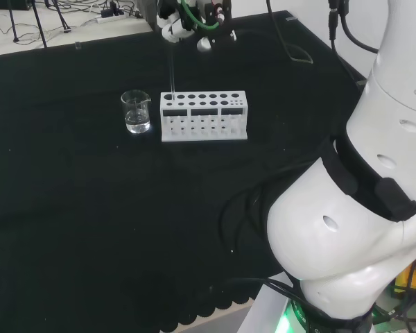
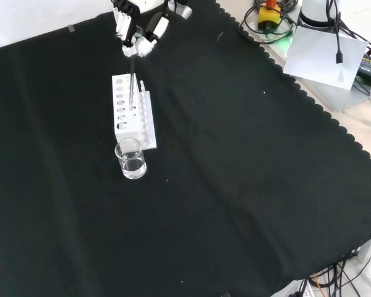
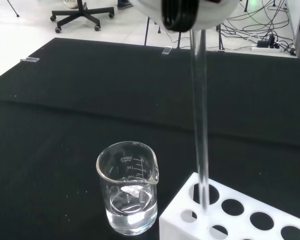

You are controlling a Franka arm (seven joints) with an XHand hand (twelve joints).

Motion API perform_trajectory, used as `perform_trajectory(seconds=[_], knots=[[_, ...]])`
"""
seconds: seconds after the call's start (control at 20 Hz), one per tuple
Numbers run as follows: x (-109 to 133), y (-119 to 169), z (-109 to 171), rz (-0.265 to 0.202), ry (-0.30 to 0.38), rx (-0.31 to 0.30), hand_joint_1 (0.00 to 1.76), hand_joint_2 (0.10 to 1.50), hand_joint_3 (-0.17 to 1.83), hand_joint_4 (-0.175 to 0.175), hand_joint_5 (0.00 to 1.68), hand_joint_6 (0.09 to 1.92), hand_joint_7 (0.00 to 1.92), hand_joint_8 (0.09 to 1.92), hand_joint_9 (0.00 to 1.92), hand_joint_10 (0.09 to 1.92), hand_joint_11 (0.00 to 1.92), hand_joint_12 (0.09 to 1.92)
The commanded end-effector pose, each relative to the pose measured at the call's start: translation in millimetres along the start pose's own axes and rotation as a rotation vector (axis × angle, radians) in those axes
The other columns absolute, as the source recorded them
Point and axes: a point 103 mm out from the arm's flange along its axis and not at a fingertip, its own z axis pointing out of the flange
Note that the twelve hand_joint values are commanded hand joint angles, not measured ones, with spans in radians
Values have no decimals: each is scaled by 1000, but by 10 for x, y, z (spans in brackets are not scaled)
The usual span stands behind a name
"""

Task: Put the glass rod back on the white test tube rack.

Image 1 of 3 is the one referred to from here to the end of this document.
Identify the clear glass rod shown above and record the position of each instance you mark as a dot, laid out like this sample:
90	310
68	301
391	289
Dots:
172	73

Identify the yellow stop button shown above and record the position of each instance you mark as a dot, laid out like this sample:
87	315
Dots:
407	274

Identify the black bench cloth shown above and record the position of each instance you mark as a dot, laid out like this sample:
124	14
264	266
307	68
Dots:
90	208

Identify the glass beaker with water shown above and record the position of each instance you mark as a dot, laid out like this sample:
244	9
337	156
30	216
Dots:
137	121

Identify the white test tube rack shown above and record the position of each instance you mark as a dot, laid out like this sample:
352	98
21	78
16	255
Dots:
201	137

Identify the white power strip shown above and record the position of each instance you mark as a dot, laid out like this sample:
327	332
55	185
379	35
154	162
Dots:
109	19

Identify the clear tape piece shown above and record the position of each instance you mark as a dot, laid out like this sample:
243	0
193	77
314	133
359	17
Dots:
78	45
292	18
361	83

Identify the black tripod leg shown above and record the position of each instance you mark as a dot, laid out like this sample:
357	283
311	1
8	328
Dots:
40	27
63	21
13	24

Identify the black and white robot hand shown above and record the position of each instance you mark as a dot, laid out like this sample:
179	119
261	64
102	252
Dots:
180	29

